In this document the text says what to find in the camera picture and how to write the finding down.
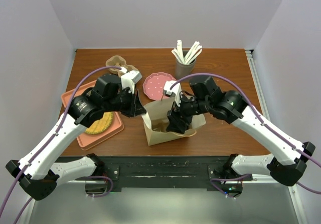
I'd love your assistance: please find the white paper straw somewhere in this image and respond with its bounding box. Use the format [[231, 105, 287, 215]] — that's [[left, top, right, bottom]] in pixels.
[[177, 40, 185, 64], [184, 41, 203, 65], [171, 48, 185, 64]]

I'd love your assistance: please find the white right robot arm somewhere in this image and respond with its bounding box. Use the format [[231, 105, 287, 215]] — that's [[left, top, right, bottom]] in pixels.
[[163, 74, 315, 186]]

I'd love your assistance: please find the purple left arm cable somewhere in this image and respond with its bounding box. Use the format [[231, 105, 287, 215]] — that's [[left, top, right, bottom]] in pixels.
[[0, 67, 125, 224]]

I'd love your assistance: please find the pink polka dot plate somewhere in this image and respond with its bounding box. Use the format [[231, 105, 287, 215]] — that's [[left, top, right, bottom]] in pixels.
[[143, 72, 176, 101]]

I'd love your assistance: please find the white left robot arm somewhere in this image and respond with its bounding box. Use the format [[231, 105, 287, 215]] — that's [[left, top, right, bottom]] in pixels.
[[6, 71, 146, 200]]

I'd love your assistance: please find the salmon pink tray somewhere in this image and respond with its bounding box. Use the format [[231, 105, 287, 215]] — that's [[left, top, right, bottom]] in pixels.
[[61, 80, 125, 151]]

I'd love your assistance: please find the grey straw holder cup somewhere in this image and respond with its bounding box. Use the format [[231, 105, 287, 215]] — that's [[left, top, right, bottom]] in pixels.
[[175, 59, 196, 80]]

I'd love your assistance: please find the yellow green woven coaster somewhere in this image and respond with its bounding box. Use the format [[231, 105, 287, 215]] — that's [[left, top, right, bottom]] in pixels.
[[85, 113, 114, 135]]

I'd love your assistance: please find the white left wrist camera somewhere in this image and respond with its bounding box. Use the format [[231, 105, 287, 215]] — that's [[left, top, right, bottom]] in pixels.
[[120, 67, 142, 94]]

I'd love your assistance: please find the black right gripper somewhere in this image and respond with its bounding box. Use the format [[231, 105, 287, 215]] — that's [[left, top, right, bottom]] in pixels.
[[166, 88, 211, 133]]

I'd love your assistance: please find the beige paper takeout bag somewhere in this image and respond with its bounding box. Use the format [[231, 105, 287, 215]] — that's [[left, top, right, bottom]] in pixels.
[[141, 98, 206, 146]]

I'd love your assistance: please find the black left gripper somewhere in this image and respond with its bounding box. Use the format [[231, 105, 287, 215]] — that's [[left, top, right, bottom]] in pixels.
[[103, 86, 147, 117]]

